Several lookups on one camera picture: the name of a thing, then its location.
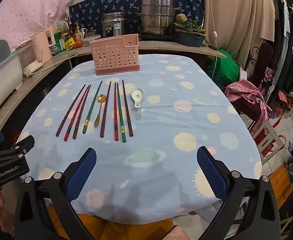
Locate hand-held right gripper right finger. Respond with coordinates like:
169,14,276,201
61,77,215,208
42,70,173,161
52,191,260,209
196,146,282,240

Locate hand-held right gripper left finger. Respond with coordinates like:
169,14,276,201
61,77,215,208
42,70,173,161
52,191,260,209
14,147,97,240

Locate dark maroon chopstick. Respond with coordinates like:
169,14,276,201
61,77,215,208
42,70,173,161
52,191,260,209
56,84,86,137
72,84,92,140
100,81,112,138
122,80,134,137

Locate red chopstick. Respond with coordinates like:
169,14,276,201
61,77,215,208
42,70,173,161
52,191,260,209
114,82,119,141
64,85,90,142

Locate green chopstick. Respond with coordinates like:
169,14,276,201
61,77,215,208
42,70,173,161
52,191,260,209
117,82,126,143
82,80,103,134

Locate gold flower-shaped spoon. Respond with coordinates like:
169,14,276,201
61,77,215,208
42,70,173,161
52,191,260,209
94,94,106,128

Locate white ceramic spoon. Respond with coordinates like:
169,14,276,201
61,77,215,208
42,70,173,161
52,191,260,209
131,87,144,108

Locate pink plastic utensil basket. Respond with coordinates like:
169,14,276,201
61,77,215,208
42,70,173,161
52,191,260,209
90,34,141,76

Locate person's left hand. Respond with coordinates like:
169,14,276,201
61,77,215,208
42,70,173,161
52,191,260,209
0,191,14,233

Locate wooden side counter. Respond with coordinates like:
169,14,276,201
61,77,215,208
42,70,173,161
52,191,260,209
0,51,79,130

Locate red plastic stool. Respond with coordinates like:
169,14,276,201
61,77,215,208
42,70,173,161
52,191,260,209
251,120,287,158

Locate orange cardboard box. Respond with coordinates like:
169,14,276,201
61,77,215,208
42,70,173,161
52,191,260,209
269,164,293,208

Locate person's orange trousers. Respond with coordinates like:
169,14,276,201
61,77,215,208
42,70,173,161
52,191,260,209
48,204,189,240

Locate white power strip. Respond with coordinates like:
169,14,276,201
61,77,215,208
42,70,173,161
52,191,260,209
23,64,44,78

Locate pink floral cloth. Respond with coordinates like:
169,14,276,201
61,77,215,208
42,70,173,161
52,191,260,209
224,80,272,135

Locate pink electric kettle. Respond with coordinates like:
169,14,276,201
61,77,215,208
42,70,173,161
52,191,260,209
32,27,56,63

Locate green plastic bag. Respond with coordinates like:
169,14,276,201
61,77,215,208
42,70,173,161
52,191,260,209
209,56,240,85

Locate yellow snack packet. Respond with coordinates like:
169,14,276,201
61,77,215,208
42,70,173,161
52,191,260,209
65,39,76,52

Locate clear food container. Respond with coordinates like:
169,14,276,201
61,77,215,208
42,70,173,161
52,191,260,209
84,36,101,47

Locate white and green carton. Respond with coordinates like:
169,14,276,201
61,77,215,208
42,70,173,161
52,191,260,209
52,20,69,33

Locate yellow oil bottle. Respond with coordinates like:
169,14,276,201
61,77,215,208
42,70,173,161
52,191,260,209
75,24,84,41

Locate dark metal chair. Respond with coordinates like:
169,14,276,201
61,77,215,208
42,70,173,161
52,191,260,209
246,42,273,85

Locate small steel pot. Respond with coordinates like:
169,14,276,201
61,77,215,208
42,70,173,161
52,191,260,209
84,29,102,38

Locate pink printed sheet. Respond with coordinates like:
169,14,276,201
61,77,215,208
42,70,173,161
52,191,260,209
0,0,83,49

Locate blue plastic basin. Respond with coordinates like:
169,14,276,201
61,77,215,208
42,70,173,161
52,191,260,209
175,29,207,47

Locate grey counter board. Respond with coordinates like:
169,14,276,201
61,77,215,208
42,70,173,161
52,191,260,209
69,40,228,59

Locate black induction cooker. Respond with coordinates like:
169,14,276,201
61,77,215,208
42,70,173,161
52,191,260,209
138,33,178,42

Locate steel rice cooker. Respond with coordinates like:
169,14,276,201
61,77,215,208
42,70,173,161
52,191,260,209
101,12,130,39

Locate bowl of green vegetables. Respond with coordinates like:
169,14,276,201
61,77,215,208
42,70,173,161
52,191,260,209
174,17,204,32

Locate row of hanging clothes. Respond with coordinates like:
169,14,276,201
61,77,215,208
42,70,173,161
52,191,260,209
269,0,293,110

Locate beige curtain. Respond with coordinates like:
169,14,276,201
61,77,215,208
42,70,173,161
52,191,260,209
183,0,275,65

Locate steel steamer pot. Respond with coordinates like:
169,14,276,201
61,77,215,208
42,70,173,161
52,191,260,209
139,0,181,36

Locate navy printed cloth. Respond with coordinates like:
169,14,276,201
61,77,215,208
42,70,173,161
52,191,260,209
69,0,204,34

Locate white power cable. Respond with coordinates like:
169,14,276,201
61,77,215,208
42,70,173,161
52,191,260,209
33,51,79,74

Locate white cord with switch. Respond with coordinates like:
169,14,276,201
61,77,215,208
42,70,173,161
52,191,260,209
208,0,218,45

